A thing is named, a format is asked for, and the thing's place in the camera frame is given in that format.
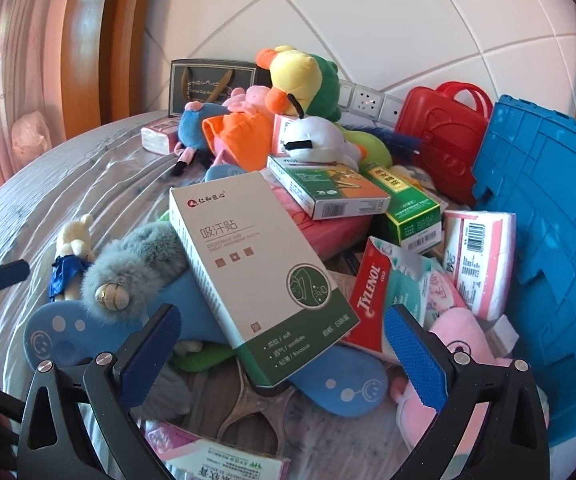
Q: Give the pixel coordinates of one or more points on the red white medicine box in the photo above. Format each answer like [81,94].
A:
[372,300]

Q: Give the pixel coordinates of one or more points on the yellow green duck plush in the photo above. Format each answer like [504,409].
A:
[298,80]

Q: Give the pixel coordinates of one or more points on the red plastic case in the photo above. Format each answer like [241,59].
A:
[442,135]

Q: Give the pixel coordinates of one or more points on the green white flat box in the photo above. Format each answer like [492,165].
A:
[328,195]

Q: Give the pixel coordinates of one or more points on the beige bear doll blue dress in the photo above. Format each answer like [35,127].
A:
[75,247]

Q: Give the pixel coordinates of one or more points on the pink flat box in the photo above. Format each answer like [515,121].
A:
[173,442]

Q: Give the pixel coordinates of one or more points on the pink plastic bag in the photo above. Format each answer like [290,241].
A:
[30,135]

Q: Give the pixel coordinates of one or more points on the blue plastic crate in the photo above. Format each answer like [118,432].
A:
[542,210]

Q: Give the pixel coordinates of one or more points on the pink tissue pack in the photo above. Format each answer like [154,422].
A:
[160,137]
[487,260]

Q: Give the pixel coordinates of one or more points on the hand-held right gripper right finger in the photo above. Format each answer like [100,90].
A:
[412,355]

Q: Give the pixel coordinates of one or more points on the pink white box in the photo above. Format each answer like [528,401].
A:
[280,130]

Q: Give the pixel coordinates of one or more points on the white box green print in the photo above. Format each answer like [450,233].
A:
[228,470]

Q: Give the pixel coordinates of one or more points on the large pink plush toy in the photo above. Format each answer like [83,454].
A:
[462,340]

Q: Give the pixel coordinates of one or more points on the metal scissors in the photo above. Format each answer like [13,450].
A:
[253,405]

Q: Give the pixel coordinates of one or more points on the white wall socket strip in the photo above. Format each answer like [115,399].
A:
[367,100]

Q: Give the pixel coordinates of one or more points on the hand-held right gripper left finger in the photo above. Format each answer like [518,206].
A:
[150,355]

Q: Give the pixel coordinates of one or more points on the large white green box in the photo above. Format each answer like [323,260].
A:
[248,260]

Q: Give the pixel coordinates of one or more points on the black gift bag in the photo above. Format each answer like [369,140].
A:
[203,82]

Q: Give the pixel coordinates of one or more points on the orange plush toy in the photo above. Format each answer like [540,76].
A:
[238,135]

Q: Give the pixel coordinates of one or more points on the blue plush doll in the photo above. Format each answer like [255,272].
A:
[193,127]

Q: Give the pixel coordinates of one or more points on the pink plush pig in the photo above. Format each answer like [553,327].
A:
[255,97]

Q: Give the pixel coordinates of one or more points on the teal white box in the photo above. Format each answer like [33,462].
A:
[407,280]

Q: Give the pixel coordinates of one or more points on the white plush toy black stripes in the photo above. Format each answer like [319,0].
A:
[318,137]

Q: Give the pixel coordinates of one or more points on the small white box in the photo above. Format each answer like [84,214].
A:
[505,332]

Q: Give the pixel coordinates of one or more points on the dark green medicine box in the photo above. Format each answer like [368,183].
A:
[407,210]

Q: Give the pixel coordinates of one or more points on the pink curtain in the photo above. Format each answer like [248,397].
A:
[28,50]

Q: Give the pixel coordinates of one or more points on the grey furry plush toy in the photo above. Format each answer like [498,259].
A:
[118,270]

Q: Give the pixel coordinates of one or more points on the pink cushion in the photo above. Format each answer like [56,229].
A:
[328,237]

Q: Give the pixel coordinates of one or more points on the bright green plush toy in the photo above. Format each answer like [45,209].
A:
[203,360]

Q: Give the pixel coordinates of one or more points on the grey striped bedsheet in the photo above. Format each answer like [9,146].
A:
[93,185]

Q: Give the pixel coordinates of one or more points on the blue feathery toy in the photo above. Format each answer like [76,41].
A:
[397,140]

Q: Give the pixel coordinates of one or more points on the light green plush toy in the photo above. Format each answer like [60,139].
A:
[375,147]

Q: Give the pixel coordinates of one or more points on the wooden door frame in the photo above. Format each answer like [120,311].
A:
[128,25]

